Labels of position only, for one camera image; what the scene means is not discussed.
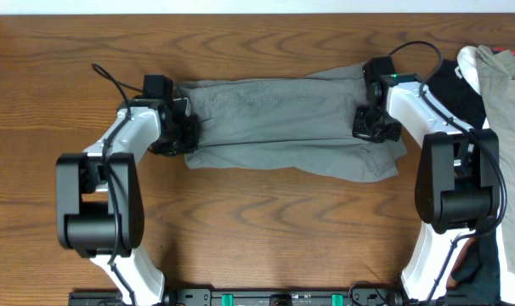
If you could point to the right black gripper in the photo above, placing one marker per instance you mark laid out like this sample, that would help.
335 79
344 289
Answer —
359 131

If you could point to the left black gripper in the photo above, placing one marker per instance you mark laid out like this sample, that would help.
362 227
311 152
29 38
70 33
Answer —
190 144

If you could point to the grey shorts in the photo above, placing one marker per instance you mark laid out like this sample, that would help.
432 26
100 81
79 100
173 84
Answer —
275 123

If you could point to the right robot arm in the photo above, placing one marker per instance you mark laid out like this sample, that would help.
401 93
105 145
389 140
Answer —
460 193

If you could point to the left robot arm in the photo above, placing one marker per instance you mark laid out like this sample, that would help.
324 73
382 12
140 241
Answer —
100 212

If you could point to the white garment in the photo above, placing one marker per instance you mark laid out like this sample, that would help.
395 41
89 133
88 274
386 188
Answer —
468 69

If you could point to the olive grey garment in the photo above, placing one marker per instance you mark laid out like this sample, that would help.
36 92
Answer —
496 75

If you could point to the black garment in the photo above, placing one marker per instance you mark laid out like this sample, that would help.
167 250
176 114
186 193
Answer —
478 274

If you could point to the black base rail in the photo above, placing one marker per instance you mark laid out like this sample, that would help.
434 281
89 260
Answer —
365 296

